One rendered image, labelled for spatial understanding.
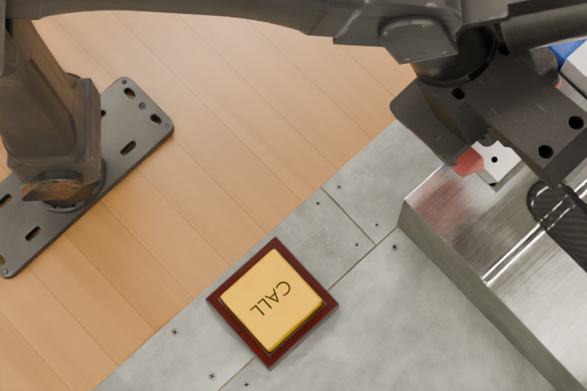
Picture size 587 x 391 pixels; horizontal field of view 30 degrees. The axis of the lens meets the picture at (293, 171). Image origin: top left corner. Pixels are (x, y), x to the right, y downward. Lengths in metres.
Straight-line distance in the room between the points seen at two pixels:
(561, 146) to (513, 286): 0.22
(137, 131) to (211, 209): 0.10
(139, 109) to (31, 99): 0.27
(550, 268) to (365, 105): 0.23
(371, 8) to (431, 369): 0.43
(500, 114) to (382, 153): 0.30
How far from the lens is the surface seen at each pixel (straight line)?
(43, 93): 0.72
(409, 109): 0.76
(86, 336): 0.95
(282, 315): 0.90
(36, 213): 0.97
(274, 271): 0.90
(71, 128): 0.79
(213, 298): 0.92
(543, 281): 0.87
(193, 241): 0.95
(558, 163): 0.67
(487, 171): 0.82
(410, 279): 0.94
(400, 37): 0.60
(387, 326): 0.93
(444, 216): 0.86
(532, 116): 0.68
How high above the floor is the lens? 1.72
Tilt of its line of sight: 74 degrees down
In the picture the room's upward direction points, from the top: 5 degrees counter-clockwise
